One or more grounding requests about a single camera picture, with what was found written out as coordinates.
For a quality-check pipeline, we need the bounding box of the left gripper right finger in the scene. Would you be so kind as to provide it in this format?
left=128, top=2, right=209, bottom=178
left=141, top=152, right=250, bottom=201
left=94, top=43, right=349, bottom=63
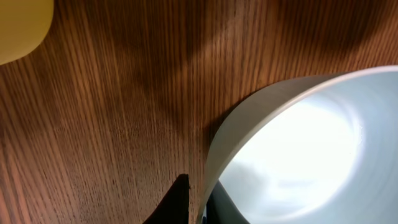
left=205, top=181, right=249, bottom=224

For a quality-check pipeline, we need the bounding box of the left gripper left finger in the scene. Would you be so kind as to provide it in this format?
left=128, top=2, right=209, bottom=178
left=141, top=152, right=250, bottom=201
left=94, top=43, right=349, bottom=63
left=144, top=174, right=190, bottom=224

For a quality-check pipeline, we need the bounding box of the light blue bowl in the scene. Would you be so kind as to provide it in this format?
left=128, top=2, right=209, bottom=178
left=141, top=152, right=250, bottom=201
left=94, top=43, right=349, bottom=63
left=197, top=65, right=397, bottom=223

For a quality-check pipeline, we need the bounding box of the yellow cup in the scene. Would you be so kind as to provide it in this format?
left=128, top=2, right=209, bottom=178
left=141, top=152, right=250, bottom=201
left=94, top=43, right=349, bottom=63
left=1, top=0, right=54, bottom=65

